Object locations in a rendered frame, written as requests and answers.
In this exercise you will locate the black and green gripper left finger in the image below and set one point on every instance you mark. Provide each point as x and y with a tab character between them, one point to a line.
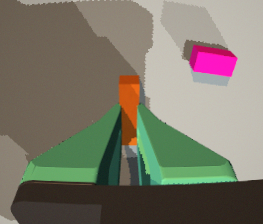
84	157

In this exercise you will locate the small magenta block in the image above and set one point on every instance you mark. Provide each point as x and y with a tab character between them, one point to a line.
212	60

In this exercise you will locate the orange rod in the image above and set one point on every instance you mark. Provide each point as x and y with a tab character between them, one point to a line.
129	99

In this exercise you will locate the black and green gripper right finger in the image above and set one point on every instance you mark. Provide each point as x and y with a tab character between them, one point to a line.
175	158

